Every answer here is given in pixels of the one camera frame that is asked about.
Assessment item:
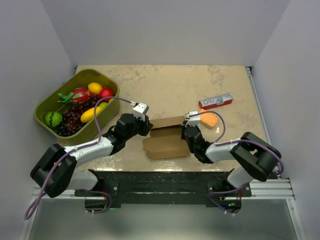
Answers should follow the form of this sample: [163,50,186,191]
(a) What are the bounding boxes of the orange sponge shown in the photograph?
[200,112,218,129]

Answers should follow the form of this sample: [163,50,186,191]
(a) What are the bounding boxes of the brown cardboard paper box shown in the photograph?
[142,116,190,160]

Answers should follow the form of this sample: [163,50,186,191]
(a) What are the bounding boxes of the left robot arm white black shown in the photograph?
[30,113,153,198]

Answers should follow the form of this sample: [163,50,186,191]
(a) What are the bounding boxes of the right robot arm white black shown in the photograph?
[181,124,284,197]

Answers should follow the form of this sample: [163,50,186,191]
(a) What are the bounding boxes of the red silver toothpaste box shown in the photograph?
[198,93,233,110]

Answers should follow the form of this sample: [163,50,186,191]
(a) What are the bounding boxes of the small green lime toy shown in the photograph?
[98,102,108,108]

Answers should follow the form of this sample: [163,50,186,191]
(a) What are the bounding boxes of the red apple toy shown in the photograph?
[99,87,115,98]

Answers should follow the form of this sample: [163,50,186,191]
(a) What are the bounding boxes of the yellow mango toy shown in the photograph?
[80,106,103,123]

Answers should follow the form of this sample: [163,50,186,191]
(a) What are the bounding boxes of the yellow lemon toy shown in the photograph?
[87,82,103,95]

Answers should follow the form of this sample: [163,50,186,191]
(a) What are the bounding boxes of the purple grape bunch toy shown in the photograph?
[60,95,101,135]

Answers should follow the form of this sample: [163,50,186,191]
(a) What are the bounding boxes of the pink dragon fruit toy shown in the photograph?
[58,88,94,105]

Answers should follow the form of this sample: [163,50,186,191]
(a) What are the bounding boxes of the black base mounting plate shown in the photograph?
[74,171,252,213]

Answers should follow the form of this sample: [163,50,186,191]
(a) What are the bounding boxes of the dark blue grape bunch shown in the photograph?
[56,124,72,137]

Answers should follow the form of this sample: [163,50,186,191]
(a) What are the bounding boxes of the olive green plastic bin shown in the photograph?
[34,69,120,144]

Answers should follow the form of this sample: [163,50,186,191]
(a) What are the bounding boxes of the green striped melon toy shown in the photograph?
[44,111,63,128]

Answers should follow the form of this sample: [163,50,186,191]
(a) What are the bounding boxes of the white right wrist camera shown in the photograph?
[184,111,201,127]

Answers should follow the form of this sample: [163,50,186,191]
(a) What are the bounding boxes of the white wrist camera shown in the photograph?
[132,102,149,121]
[184,111,201,127]

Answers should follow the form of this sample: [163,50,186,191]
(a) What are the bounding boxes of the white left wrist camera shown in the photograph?
[132,102,149,121]

